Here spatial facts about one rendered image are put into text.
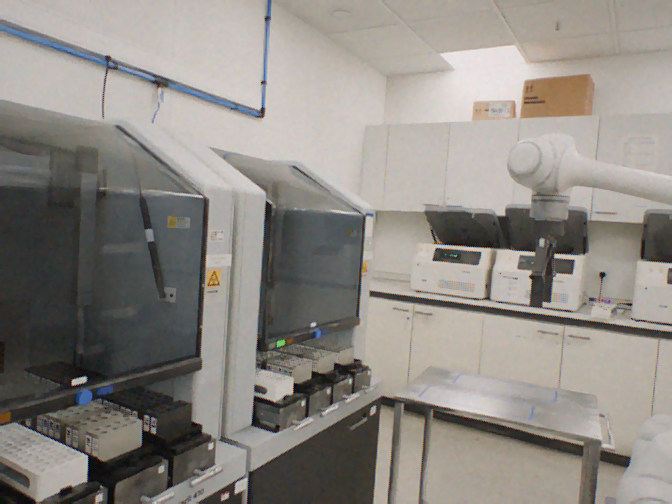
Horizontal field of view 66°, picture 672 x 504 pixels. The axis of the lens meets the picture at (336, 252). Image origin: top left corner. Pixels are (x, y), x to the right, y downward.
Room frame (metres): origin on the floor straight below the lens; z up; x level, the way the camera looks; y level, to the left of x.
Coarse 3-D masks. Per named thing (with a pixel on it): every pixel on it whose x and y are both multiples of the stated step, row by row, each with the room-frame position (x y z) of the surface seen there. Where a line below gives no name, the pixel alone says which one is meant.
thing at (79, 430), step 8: (104, 416) 1.17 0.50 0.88; (112, 416) 1.17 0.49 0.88; (120, 416) 1.19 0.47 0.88; (80, 424) 1.12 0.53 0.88; (88, 424) 1.12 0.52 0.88; (96, 424) 1.14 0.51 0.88; (104, 424) 1.15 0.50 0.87; (80, 432) 1.10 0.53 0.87; (80, 440) 1.10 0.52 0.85; (80, 448) 1.11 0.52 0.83
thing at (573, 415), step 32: (416, 384) 1.79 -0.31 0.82; (448, 384) 1.81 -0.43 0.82; (480, 384) 1.84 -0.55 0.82; (512, 384) 1.87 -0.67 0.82; (480, 416) 1.54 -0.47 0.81; (512, 416) 1.53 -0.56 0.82; (544, 416) 1.55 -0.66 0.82; (576, 416) 1.57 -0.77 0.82; (608, 416) 1.70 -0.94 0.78; (608, 448) 1.45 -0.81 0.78
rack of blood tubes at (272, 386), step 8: (256, 376) 1.61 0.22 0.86; (264, 376) 1.62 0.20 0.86; (272, 376) 1.62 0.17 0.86; (280, 376) 1.63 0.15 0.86; (256, 384) 1.57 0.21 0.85; (264, 384) 1.55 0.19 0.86; (272, 384) 1.54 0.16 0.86; (280, 384) 1.55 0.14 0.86; (288, 384) 1.59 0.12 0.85; (256, 392) 1.57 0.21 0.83; (264, 392) 1.63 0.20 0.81; (272, 392) 1.53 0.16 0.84; (280, 392) 1.55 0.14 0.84; (288, 392) 1.59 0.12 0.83; (272, 400) 1.53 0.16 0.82
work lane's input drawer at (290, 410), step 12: (288, 396) 1.57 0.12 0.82; (300, 396) 1.59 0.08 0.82; (264, 408) 1.53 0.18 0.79; (276, 408) 1.51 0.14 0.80; (288, 408) 1.53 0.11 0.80; (300, 408) 1.59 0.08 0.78; (264, 420) 1.53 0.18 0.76; (276, 420) 1.50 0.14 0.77; (288, 420) 1.53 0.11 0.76; (300, 420) 1.59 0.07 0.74; (312, 420) 1.57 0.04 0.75
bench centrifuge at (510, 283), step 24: (528, 216) 3.66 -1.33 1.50; (576, 216) 3.49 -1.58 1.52; (528, 240) 3.85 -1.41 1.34; (576, 240) 3.67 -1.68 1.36; (504, 264) 3.52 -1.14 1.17; (528, 264) 3.45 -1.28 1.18; (576, 264) 3.33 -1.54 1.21; (504, 288) 3.49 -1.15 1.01; (528, 288) 3.41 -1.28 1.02; (576, 288) 3.27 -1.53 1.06
